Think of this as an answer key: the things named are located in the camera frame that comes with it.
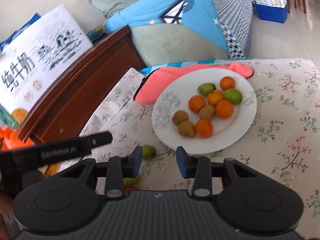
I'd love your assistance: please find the red cherry tomato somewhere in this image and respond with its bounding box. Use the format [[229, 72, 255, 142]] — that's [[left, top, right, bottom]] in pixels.
[[124, 186, 139, 196]]

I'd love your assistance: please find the orange tangerine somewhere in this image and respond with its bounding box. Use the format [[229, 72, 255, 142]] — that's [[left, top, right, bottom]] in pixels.
[[195, 119, 213, 138], [207, 90, 224, 106], [215, 99, 234, 119], [188, 95, 206, 113]]

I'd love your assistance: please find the lone brown kiwi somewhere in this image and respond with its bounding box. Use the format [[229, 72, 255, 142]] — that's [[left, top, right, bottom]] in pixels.
[[171, 110, 189, 126]]

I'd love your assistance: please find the person left hand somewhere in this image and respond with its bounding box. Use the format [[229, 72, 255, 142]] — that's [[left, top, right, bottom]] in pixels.
[[0, 192, 13, 240]]

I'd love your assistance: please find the white floral plate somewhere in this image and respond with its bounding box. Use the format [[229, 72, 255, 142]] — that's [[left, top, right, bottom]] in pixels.
[[151, 68, 257, 155]]

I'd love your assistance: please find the kiwi on plate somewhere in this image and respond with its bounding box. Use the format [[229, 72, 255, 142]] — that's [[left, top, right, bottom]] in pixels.
[[199, 105, 215, 121]]

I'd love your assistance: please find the pink fleece cloth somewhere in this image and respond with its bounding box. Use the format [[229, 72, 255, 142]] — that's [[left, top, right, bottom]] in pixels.
[[133, 62, 254, 103]]

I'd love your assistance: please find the small orange on plate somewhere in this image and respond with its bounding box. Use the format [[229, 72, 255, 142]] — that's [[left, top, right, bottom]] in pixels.
[[220, 76, 236, 90]]

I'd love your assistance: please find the floral tablecloth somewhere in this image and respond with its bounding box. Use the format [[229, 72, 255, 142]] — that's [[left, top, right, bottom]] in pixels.
[[57, 59, 320, 230]]

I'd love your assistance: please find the white milk carton box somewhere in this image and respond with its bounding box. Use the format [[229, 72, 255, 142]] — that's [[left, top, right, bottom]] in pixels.
[[1, 4, 92, 124]]

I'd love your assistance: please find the checkered sofa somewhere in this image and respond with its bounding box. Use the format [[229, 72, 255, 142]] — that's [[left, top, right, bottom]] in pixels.
[[212, 0, 253, 60]]

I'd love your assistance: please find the blue plastic bin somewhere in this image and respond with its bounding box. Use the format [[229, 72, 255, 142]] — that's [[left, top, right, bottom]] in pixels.
[[254, 4, 288, 23]]

